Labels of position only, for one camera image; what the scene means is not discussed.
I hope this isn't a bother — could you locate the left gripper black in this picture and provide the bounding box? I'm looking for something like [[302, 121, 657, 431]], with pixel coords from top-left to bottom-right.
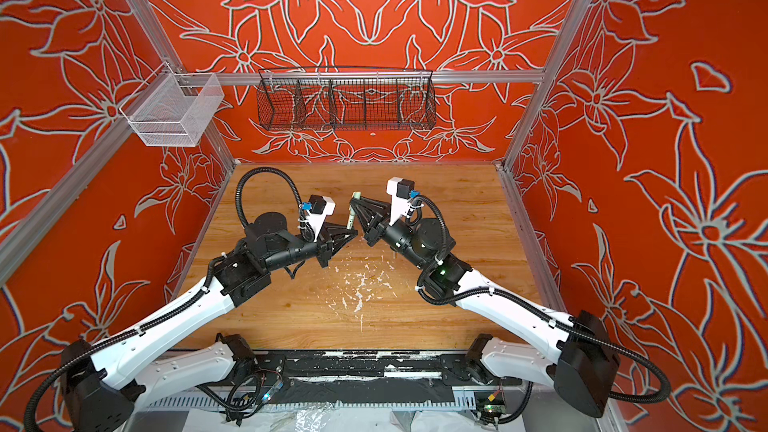
[[265, 219, 356, 272]]

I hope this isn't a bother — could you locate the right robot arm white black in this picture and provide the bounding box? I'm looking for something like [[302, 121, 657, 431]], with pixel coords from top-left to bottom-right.
[[350, 195, 671, 418]]

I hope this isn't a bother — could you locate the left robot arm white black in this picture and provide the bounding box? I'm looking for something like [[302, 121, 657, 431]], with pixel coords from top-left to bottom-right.
[[24, 168, 357, 431]]

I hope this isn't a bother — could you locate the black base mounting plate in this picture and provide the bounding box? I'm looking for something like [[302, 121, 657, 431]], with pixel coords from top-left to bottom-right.
[[255, 349, 524, 387]]

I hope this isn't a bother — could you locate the clear plastic bin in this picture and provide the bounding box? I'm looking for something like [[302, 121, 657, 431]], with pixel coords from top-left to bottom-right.
[[119, 73, 224, 147]]

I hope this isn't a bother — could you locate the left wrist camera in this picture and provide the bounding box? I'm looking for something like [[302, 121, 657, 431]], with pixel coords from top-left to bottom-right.
[[299, 194, 335, 242]]

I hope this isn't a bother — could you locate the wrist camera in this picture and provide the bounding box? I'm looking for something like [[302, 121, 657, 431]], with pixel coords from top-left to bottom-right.
[[386, 177, 415, 226], [299, 194, 335, 242]]

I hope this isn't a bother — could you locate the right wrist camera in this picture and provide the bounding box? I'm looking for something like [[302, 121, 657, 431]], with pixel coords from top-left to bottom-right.
[[386, 177, 415, 226]]

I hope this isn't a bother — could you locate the black wire basket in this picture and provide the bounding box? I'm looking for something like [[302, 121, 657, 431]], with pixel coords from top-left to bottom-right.
[[256, 67, 437, 132]]

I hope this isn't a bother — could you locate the grey cable duct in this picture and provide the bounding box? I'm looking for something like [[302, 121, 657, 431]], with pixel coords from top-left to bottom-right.
[[141, 391, 477, 412]]

